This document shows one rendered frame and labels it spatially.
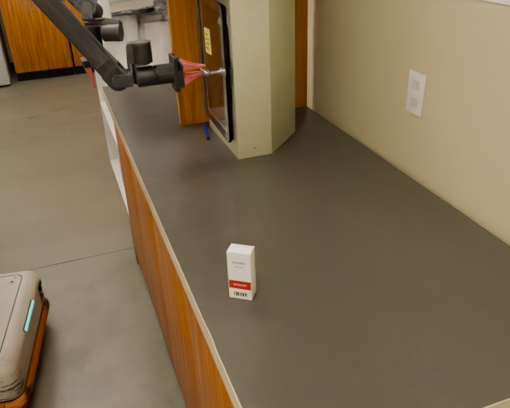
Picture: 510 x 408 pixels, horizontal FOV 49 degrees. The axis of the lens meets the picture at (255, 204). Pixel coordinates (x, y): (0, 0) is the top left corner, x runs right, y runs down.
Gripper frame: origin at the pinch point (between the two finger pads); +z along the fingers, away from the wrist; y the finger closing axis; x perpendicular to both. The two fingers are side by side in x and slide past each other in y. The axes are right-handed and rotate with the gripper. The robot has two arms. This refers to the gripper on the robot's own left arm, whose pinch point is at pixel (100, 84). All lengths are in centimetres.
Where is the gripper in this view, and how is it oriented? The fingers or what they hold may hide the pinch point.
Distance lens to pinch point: 202.3
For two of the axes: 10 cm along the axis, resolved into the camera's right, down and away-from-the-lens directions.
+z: 0.4, 8.8, 4.7
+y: 9.4, -2.0, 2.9
